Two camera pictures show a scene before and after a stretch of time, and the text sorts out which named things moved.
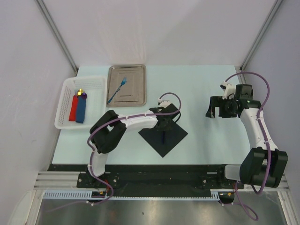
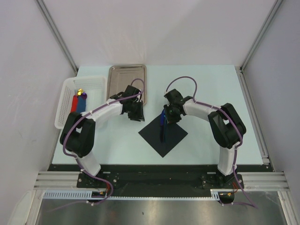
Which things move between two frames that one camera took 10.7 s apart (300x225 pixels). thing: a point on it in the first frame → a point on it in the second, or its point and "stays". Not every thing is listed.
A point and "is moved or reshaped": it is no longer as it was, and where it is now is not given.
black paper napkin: (173, 136) stays
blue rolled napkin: (80, 110) stays
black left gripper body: (165, 127) → (135, 101)
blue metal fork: (123, 83) is moved or reshaped
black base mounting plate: (152, 178) stays
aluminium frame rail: (57, 180) stays
